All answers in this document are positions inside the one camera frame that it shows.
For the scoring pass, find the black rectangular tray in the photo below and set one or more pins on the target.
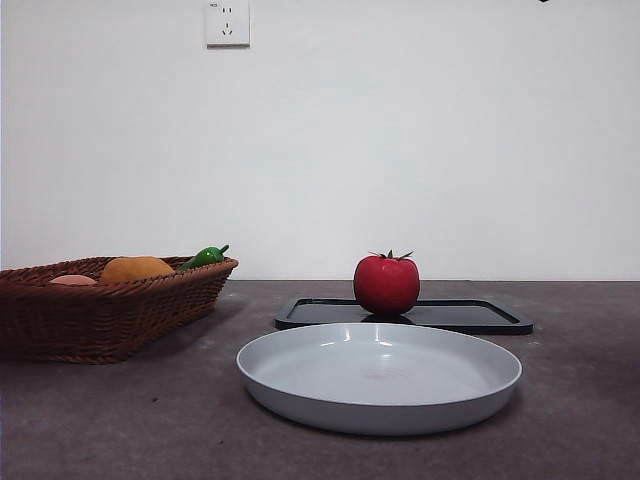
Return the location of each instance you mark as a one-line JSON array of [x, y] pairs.
[[475, 315]]

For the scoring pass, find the brown wicker basket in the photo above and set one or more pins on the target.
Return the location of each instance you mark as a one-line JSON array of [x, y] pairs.
[[100, 320]]

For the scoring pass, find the green pepper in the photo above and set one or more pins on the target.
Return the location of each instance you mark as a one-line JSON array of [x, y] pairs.
[[202, 257]]

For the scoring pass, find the orange-yellow round fruit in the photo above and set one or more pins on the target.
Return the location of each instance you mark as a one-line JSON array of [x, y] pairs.
[[135, 269]]

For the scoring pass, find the grey round plate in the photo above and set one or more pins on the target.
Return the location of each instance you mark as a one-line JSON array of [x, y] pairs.
[[375, 385]]

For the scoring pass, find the white wall socket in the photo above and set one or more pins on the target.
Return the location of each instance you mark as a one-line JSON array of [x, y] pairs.
[[227, 25]]

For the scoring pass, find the red tomato with green stem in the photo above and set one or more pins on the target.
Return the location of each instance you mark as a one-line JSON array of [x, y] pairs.
[[387, 285]]

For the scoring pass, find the pale pink round fruit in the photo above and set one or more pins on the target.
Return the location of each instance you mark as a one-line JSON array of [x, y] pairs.
[[72, 280]]

